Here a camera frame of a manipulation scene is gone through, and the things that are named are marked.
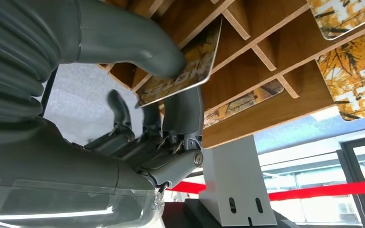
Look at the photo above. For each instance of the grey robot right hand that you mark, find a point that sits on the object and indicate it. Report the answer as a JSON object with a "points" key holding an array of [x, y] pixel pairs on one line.
{"points": [[59, 176]]}

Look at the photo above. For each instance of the wooden card holder box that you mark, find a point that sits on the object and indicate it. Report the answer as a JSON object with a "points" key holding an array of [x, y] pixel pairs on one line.
{"points": [[264, 116]]}

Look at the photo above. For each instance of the silver kiosk stand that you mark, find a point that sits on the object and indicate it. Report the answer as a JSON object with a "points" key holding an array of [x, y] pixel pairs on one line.
{"points": [[233, 176]]}

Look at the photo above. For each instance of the red barrier belt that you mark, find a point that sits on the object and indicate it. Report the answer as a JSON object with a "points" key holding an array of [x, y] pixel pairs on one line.
{"points": [[321, 190]]}

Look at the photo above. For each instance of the dark window frame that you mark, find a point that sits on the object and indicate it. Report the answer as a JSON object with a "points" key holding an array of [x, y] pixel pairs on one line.
{"points": [[347, 176]]}

